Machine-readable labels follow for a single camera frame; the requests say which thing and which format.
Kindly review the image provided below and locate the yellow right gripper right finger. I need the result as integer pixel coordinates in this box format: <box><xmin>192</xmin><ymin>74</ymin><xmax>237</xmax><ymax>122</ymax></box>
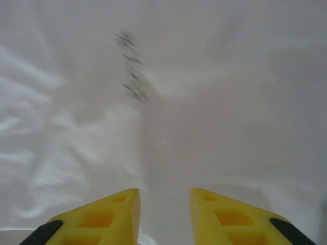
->
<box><xmin>190</xmin><ymin>187</ymin><xmax>318</xmax><ymax>245</ymax></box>

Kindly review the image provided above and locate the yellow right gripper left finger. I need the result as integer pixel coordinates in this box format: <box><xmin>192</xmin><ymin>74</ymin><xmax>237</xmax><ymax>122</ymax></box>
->
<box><xmin>25</xmin><ymin>188</ymin><xmax>142</xmax><ymax>245</ymax></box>

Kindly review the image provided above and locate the white t-shirt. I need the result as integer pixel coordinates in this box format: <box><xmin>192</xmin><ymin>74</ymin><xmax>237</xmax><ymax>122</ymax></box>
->
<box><xmin>0</xmin><ymin>0</ymin><xmax>327</xmax><ymax>245</ymax></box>

